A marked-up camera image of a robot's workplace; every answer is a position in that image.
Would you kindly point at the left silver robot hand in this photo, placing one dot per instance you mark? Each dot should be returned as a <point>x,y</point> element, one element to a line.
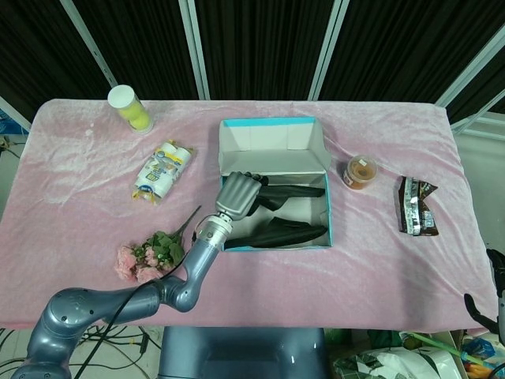
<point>236,195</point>

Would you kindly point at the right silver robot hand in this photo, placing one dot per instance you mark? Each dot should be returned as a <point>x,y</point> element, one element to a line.
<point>501,312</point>

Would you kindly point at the black shoe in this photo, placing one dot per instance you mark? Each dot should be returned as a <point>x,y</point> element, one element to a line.
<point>292,192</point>
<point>284,235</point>

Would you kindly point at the teal cardboard shoe box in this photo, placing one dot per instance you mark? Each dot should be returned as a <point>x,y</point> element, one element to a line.
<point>272,134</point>

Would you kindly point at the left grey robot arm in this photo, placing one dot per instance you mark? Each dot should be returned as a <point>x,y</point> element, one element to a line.
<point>79,308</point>

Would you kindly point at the green plastic stick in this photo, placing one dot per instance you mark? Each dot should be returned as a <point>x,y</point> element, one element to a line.
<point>442,347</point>

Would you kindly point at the pack of white rolls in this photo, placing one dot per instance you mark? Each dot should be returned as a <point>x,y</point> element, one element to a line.
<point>161,173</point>

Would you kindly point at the pink velvet tablecloth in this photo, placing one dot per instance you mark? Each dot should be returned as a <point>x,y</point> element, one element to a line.
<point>276,284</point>

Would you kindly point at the pink artificial rose bouquet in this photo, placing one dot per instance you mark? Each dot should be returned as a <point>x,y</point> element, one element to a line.
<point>146,260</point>

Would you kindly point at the clear jar of rubber bands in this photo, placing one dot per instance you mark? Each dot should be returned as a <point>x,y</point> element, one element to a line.
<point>359,173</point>

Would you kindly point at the clear tennis ball tube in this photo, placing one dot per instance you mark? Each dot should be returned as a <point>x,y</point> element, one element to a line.
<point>134,112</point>

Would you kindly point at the brown snack packet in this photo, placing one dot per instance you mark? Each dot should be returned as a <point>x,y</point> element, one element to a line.
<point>416,209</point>

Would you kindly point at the white green patterned bag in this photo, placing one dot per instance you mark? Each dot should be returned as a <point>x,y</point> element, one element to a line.
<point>378,365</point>

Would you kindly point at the black curtain backdrop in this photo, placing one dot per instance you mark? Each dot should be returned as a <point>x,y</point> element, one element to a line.
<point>260,43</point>

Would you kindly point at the blue-grey robot torso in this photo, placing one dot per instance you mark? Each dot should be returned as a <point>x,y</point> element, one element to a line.
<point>240,351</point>

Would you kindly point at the white frame post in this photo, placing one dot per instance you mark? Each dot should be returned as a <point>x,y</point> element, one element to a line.
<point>473,67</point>
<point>90,43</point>
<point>327,47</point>
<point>195,47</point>

